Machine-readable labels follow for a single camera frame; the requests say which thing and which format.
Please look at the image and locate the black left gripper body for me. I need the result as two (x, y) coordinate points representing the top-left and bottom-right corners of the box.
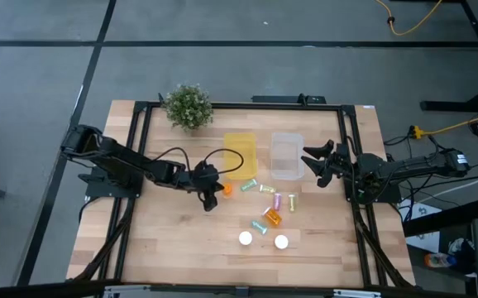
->
(187, 161), (226, 195)

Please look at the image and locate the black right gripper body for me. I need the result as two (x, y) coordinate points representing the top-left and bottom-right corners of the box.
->
(317, 142), (354, 187)

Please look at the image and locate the teal pill vial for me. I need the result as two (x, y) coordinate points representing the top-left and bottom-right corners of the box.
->
(250, 219), (269, 236)

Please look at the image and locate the large orange pill bottle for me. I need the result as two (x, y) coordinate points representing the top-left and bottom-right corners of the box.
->
(262, 206), (284, 228)

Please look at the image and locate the clear plastic bin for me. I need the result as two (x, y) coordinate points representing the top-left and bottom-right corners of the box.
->
(270, 132), (306, 181)

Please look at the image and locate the yellow plastic bin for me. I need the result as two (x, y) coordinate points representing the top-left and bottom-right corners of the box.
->
(222, 132), (259, 181)

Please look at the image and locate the green potted plant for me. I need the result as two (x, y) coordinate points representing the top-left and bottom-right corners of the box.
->
(162, 82), (215, 132)

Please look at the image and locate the white printed sheet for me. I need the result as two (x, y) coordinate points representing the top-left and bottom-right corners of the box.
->
(399, 198), (442, 253)

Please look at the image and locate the black desk stand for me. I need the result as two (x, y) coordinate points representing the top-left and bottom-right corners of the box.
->
(419, 0), (478, 113)

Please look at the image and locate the plastic drink bottle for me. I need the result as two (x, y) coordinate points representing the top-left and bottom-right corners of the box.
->
(423, 252), (458, 269)

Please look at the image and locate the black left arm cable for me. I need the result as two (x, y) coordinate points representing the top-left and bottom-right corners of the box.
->
(151, 147), (246, 177)

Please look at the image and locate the black aluminium table frame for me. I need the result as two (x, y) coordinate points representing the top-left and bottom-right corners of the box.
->
(67, 99), (416, 291)

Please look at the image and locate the yellow cable with plug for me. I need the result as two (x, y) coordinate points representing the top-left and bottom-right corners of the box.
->
(408, 117), (478, 140)

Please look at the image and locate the white cable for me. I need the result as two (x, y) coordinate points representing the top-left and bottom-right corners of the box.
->
(416, 167), (478, 204)

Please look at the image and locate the yellow extension cable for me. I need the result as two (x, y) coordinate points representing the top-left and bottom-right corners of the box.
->
(374, 0), (443, 37)

